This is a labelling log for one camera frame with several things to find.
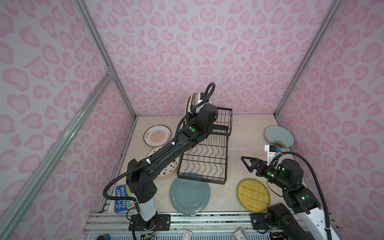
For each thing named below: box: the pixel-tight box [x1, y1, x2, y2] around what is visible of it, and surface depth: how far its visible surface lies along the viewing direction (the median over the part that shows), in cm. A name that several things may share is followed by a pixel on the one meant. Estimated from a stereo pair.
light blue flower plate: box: [264, 125, 295, 149], surface depth 109 cm
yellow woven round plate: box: [236, 177, 271, 213], surface depth 82 cm
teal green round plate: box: [169, 177, 211, 215], surface depth 83 cm
